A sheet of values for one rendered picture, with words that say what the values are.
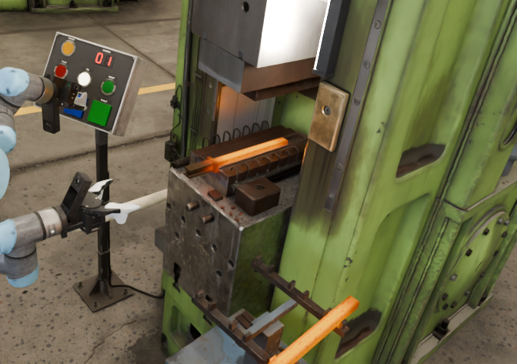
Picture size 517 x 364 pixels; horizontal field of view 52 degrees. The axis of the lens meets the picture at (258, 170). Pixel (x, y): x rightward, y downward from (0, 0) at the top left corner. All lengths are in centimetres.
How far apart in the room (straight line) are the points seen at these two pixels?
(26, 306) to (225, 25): 162
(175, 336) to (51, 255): 89
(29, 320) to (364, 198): 162
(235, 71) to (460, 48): 63
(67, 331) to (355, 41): 173
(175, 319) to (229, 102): 90
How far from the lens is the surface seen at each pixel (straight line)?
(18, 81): 152
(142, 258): 278
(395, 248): 194
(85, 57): 197
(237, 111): 191
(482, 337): 290
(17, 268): 145
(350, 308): 136
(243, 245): 160
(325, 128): 144
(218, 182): 167
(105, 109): 188
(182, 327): 222
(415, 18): 128
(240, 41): 145
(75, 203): 141
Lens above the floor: 186
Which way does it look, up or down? 31 degrees down
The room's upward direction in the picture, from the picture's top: 10 degrees clockwise
